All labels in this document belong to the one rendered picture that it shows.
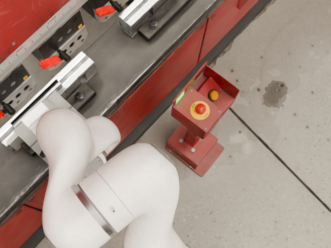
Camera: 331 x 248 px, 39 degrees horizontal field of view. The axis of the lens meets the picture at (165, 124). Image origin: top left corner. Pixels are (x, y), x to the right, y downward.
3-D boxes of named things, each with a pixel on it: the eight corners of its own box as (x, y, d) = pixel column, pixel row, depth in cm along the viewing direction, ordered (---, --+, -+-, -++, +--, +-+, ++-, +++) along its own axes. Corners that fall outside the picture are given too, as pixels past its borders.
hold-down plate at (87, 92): (33, 157, 157) (30, 155, 154) (21, 146, 158) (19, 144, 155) (96, 94, 163) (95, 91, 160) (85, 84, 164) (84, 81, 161)
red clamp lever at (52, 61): (46, 67, 118) (72, 56, 126) (35, 56, 119) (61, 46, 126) (44, 72, 119) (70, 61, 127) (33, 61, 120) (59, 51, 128)
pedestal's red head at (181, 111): (203, 140, 182) (208, 129, 165) (170, 115, 184) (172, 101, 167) (233, 102, 186) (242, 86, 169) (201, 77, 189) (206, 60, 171)
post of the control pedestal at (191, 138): (192, 147, 237) (203, 117, 184) (184, 140, 237) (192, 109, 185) (199, 139, 238) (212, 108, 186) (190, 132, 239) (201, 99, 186)
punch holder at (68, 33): (51, 74, 133) (37, 49, 117) (30, 54, 134) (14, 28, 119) (89, 38, 136) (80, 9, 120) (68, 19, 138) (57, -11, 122)
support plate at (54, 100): (73, 188, 143) (73, 188, 142) (13, 131, 148) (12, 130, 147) (115, 145, 147) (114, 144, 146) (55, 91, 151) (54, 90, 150)
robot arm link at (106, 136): (94, 85, 96) (103, 117, 126) (35, 140, 93) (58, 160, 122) (126, 116, 95) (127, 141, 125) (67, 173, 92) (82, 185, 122)
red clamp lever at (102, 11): (102, 14, 122) (124, 7, 130) (91, 4, 123) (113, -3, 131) (100, 19, 123) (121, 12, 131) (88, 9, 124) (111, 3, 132)
